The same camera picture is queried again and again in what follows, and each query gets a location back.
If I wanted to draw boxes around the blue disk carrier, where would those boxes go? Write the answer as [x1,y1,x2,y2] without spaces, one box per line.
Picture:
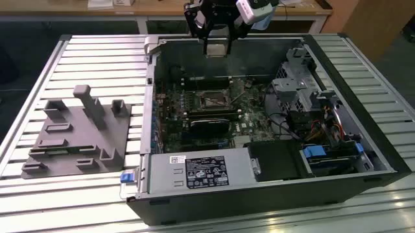
[302,145,327,160]

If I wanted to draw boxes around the grey power supply unit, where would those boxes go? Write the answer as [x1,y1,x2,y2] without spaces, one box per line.
[146,149,258,195]

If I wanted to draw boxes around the metal drive cage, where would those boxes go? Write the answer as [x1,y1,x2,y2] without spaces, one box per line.
[271,48,329,113]

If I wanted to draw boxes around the pale blue teach pendant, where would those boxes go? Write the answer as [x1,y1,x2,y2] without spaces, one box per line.
[251,13,275,31]

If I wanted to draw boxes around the green motherboard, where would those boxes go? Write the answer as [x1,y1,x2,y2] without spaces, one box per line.
[154,77,293,155]

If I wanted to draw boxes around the black plastic bay cover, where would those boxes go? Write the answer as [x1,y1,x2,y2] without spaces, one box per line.
[247,141,313,183]

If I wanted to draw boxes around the black open PC case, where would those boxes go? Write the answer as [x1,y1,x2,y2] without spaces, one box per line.
[126,33,413,226]

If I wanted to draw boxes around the small silver heatsink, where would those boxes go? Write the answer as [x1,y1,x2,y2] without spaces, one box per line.
[234,135,253,148]

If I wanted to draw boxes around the black wire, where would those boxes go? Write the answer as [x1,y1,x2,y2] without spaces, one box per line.
[266,112,305,141]

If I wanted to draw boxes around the orange and yellow wires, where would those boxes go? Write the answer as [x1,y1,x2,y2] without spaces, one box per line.
[306,120,346,144]

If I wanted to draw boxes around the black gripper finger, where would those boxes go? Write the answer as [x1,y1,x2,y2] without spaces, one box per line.
[202,24,212,56]
[227,23,243,55]

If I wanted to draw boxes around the wooden desk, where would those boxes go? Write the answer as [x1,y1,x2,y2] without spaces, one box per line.
[0,0,334,34]

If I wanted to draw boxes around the black RAM stick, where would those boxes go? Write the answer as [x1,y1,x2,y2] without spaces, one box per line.
[190,109,238,115]

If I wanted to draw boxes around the black graphics card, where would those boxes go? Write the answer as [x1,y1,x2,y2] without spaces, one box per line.
[190,118,231,137]

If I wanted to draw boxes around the white box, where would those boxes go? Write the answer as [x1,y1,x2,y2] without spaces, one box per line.
[87,0,115,11]

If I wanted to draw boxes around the wooden cabinet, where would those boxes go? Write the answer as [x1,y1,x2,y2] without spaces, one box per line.
[343,0,415,64]

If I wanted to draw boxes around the grey parts rack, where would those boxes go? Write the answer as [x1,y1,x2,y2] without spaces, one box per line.
[20,84,134,180]

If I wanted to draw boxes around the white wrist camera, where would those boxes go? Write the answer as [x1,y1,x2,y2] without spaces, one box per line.
[235,0,277,25]

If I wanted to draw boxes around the blue case latch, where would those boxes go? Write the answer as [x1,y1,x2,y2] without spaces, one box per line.
[119,170,138,184]

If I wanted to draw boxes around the CPU socket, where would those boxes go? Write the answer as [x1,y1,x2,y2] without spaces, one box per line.
[198,90,233,109]

